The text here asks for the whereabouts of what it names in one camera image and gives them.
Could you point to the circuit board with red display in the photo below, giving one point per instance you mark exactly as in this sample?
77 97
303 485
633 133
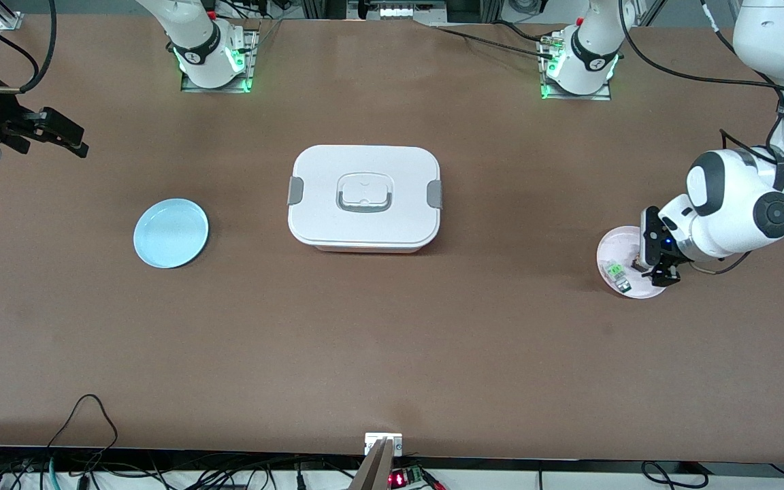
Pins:
402 478

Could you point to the white lidded lunch box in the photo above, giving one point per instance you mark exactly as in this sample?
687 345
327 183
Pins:
365 224

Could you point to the green and clear switch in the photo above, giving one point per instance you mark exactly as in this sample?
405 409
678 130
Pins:
616 275

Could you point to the aluminium frame corner post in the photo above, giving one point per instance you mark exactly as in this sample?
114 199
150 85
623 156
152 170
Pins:
9 20

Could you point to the orange and black switch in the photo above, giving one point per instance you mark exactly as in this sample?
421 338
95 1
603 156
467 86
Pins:
638 262

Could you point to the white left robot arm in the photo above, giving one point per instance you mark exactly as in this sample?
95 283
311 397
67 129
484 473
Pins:
739 204

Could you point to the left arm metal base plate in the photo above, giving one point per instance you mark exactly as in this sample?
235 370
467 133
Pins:
603 95

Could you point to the pink round plate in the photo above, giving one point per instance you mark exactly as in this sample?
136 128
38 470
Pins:
613 245

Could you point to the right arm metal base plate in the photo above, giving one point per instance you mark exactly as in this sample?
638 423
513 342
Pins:
254 51

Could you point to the grey camera mount bar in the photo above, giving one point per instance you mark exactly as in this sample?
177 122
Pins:
373 469

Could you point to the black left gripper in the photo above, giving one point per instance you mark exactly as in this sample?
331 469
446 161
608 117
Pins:
666 261

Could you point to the light blue round plate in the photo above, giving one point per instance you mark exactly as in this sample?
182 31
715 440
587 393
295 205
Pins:
171 233

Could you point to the white metal table bracket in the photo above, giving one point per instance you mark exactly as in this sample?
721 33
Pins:
373 439

